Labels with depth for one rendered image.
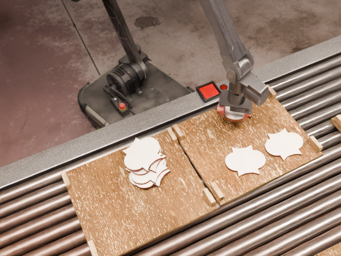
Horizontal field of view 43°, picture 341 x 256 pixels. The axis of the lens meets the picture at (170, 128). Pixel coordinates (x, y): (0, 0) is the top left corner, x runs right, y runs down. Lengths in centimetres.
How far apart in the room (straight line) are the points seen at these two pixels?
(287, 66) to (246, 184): 59
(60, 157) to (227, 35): 73
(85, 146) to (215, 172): 47
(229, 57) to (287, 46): 204
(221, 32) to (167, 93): 140
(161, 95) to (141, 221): 128
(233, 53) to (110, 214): 62
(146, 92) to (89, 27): 105
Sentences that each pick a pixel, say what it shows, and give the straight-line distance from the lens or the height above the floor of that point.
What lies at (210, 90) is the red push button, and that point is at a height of 93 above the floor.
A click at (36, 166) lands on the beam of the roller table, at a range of 159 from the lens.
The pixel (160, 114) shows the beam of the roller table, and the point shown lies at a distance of 163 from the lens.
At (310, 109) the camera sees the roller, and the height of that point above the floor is 91.
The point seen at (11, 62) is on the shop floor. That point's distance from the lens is 336.
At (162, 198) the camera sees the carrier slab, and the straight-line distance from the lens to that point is 142.
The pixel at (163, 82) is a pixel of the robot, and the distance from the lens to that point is 265.
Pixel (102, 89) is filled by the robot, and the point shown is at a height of 24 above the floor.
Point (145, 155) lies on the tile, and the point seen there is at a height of 100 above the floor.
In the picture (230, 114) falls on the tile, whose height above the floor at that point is 102.
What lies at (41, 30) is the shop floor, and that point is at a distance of 354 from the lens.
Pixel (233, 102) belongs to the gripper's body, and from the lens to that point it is 140.
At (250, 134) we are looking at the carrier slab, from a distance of 156.
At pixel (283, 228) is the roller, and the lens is 142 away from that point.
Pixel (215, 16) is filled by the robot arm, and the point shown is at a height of 143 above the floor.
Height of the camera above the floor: 220
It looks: 54 degrees down
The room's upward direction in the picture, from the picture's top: 4 degrees counter-clockwise
